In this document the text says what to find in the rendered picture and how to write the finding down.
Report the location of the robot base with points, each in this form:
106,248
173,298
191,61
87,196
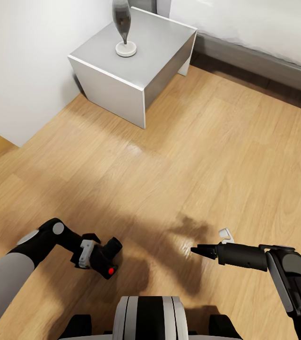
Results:
220,328

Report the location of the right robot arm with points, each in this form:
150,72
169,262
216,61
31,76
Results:
283,263

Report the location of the bed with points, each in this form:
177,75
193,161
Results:
260,36

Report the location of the digital camera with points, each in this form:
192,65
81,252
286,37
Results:
101,257

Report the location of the table lamp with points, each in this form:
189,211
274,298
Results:
122,19

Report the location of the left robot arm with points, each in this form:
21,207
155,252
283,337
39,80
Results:
20,262

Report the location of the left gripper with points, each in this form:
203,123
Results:
77,250

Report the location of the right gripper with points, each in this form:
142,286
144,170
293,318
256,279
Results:
229,253

